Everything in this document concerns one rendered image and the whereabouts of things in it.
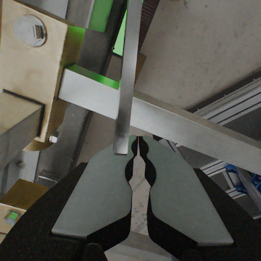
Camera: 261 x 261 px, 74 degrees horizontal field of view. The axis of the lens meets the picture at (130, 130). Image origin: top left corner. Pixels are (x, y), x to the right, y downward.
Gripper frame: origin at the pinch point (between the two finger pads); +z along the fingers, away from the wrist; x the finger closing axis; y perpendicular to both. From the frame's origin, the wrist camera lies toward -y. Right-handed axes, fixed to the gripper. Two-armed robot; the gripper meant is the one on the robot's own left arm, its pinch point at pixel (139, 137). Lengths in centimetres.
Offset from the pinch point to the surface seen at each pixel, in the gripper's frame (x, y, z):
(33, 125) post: -9.4, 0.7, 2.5
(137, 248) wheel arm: 1.3, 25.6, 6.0
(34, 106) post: -9.3, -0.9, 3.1
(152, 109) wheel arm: 1.3, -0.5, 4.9
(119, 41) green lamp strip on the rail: -3.4, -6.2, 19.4
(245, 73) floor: 59, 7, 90
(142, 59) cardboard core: 3, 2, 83
